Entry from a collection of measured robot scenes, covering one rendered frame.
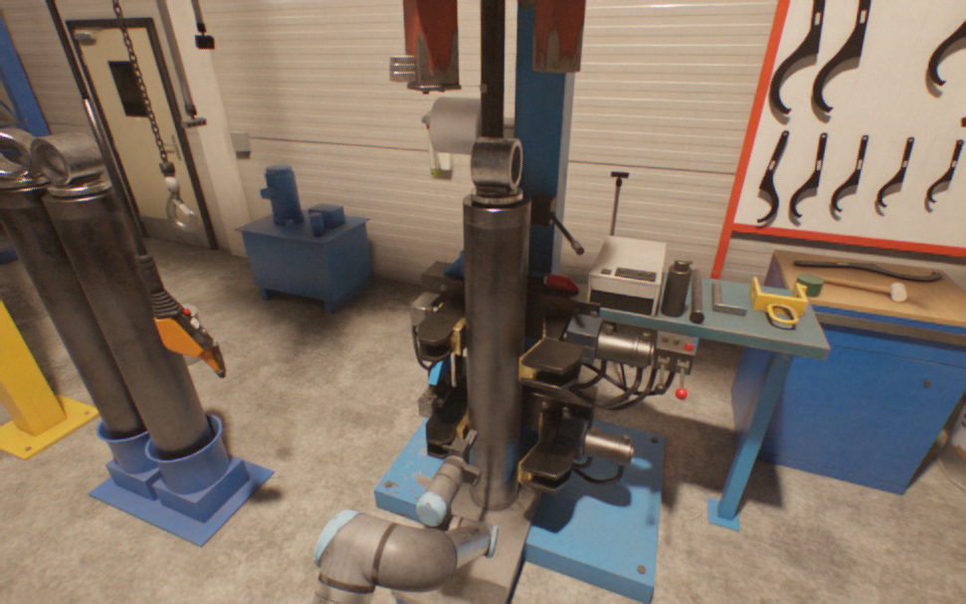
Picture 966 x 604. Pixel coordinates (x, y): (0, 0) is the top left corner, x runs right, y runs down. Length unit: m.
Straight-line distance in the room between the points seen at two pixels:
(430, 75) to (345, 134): 2.95
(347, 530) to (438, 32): 1.14
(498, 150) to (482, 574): 1.51
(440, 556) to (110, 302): 1.51
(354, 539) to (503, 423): 0.92
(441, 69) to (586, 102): 2.17
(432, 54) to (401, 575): 1.16
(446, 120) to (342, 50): 1.88
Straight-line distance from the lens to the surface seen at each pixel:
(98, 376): 2.54
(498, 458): 1.96
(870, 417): 2.82
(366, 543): 1.05
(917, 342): 2.63
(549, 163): 1.83
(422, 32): 1.31
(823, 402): 2.74
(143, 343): 2.18
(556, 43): 1.48
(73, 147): 2.01
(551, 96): 1.80
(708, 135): 3.38
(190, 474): 2.52
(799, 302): 1.95
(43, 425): 3.63
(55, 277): 2.36
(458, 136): 2.37
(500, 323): 1.57
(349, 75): 4.12
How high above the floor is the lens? 1.89
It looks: 28 degrees down
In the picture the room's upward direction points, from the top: straight up
